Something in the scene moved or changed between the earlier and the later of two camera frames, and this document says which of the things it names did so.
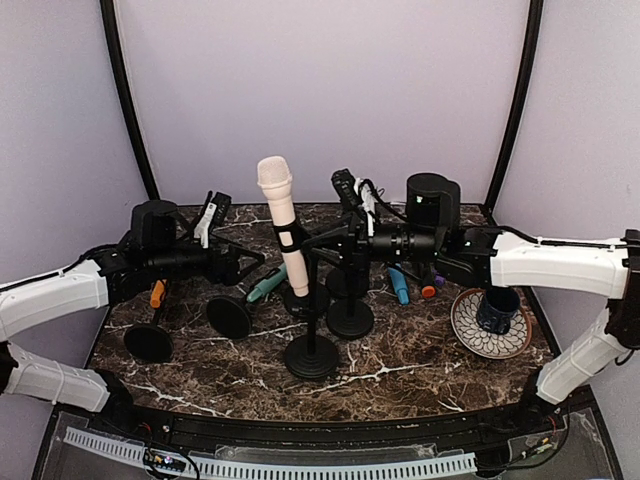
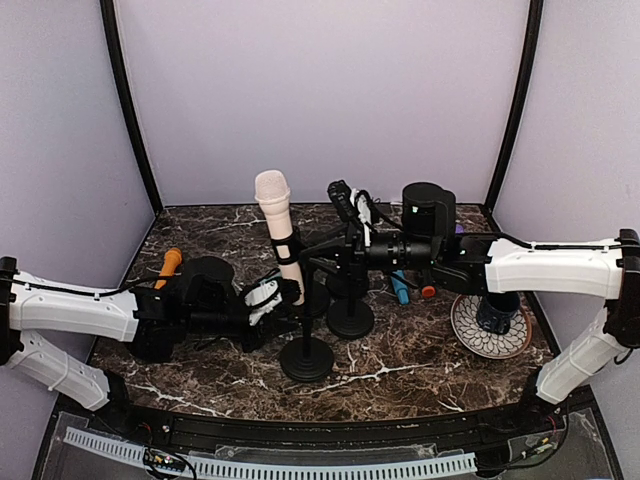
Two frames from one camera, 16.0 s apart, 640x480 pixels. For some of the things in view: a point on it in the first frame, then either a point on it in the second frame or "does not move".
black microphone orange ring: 428,290 does not move
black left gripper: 229,274 -> 268,327
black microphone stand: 351,318 does not move
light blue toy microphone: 400,285 does not move
